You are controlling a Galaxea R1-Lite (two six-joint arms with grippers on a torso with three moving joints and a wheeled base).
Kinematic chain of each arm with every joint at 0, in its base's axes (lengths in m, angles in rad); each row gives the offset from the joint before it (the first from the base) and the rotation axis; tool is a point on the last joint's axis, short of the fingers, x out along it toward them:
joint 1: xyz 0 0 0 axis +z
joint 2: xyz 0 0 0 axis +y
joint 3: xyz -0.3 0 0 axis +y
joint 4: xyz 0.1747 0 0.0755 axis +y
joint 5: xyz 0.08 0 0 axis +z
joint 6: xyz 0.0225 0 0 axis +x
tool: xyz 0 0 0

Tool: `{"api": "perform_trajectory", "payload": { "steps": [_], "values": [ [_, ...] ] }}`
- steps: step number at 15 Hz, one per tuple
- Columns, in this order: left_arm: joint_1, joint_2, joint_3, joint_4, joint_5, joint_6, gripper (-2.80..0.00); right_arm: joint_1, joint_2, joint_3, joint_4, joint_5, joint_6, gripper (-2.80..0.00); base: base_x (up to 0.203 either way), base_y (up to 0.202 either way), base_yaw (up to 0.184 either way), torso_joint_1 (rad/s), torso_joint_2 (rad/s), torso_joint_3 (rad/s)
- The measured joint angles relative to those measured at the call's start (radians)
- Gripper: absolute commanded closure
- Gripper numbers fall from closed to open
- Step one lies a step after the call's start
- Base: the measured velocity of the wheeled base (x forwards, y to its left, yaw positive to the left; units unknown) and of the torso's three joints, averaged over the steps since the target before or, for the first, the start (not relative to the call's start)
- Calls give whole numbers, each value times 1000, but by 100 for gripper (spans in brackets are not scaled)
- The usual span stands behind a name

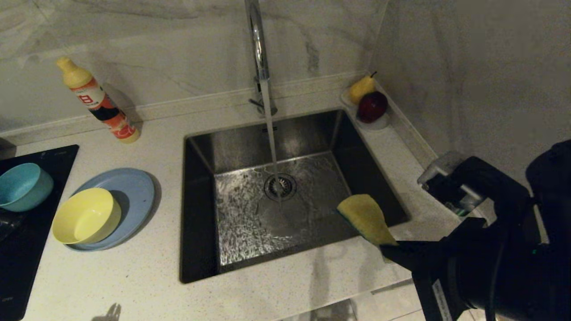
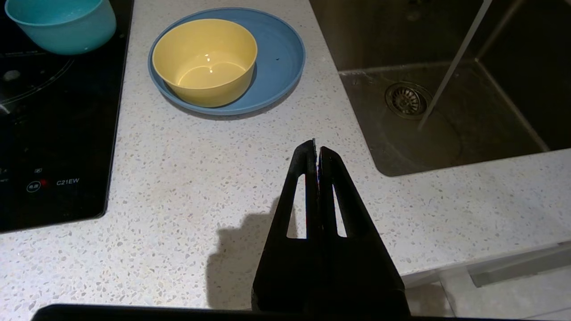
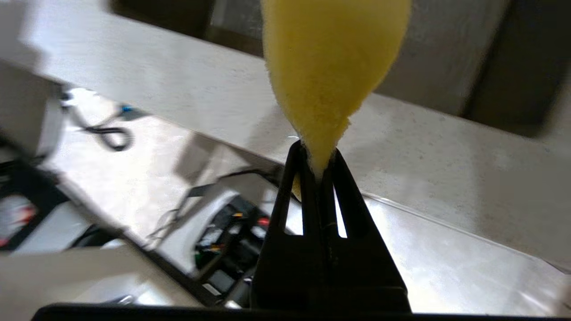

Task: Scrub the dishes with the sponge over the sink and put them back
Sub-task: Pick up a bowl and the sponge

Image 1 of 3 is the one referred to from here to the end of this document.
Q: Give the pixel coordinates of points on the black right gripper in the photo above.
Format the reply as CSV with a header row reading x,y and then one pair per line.
x,y
490,276

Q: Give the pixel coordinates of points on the yellow sponge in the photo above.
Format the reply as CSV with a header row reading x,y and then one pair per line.
x,y
366,216

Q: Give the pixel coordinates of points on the chrome faucet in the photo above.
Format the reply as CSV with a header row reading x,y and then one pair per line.
x,y
258,44

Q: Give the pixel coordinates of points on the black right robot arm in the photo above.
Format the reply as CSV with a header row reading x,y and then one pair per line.
x,y
557,187

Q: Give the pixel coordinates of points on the metal sink drain strainer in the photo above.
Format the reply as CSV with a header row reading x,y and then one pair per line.
x,y
285,189

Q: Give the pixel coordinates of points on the stainless steel sink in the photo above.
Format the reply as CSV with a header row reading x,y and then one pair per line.
x,y
250,232

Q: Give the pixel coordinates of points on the small white dish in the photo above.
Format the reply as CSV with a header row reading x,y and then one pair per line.
x,y
379,125

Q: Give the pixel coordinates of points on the red apple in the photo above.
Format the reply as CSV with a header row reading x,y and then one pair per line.
x,y
371,107

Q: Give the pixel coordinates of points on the yellow pear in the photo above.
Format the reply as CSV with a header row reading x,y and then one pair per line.
x,y
359,91

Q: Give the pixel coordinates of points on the running water stream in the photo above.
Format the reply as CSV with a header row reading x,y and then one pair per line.
x,y
270,129

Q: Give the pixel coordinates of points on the blue plate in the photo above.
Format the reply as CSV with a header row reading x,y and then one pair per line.
x,y
134,191

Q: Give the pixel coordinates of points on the yellow bowl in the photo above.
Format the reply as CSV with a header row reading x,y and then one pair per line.
x,y
84,216

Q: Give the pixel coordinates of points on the teal bowl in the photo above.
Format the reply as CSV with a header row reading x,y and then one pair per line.
x,y
22,187

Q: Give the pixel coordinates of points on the black induction cooktop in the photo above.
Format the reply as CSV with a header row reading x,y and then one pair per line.
x,y
22,267

